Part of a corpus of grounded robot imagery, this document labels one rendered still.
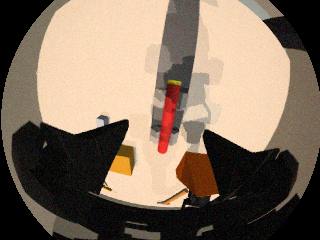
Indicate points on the red axle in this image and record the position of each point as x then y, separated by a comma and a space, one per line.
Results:
170, 104

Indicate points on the wooden-handled hammer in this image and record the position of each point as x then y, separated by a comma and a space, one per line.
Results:
168, 202

